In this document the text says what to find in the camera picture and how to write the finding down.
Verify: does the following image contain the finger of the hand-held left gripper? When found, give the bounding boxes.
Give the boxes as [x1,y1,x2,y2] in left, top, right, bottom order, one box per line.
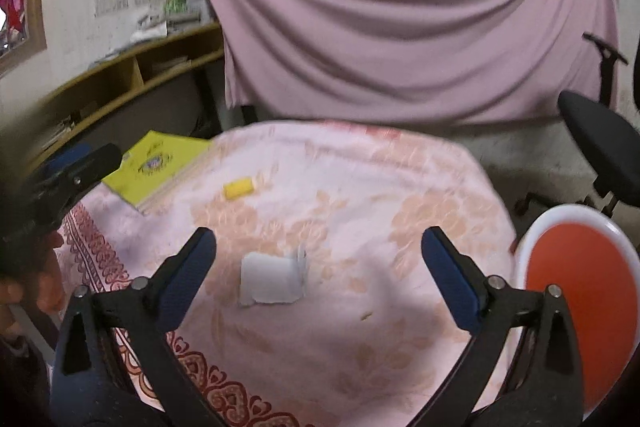
[30,144,123,223]
[47,145,93,180]

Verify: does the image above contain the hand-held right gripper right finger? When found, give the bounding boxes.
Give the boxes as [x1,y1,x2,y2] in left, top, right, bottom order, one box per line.
[415,228,583,427]

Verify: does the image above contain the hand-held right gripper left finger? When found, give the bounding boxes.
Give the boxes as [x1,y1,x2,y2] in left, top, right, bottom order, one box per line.
[55,228,226,427]

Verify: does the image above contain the white paper scrap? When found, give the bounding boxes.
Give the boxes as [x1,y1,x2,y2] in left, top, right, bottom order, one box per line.
[239,244,308,307]

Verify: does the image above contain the orange bin with white rim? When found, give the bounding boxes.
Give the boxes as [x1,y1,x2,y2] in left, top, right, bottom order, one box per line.
[515,203,640,423]

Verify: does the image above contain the person's left hand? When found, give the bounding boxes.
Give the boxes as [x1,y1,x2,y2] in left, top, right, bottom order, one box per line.
[0,234,66,338]

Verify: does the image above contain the stack of shelved books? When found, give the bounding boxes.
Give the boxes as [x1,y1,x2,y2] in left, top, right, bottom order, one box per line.
[40,107,96,148]

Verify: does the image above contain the yellow book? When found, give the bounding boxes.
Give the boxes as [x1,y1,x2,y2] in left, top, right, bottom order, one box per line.
[101,130,213,212]

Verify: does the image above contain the small yellow eraser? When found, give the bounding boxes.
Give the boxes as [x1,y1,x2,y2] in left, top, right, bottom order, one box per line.
[223,177,255,200]

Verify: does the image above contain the pink floral tablecloth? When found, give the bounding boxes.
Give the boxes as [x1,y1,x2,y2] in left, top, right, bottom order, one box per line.
[55,119,518,427]

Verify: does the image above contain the loose papers on shelf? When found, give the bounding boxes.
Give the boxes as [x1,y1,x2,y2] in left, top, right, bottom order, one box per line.
[90,9,211,68]

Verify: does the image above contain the black office chair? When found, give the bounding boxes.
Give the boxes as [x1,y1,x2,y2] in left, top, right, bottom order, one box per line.
[515,32,640,218]

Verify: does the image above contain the pink hanging cloth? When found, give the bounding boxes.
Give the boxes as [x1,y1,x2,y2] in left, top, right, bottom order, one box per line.
[182,0,621,125]

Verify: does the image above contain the wooden wall shelf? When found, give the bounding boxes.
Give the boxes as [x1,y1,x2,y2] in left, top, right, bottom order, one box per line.
[25,22,226,168]

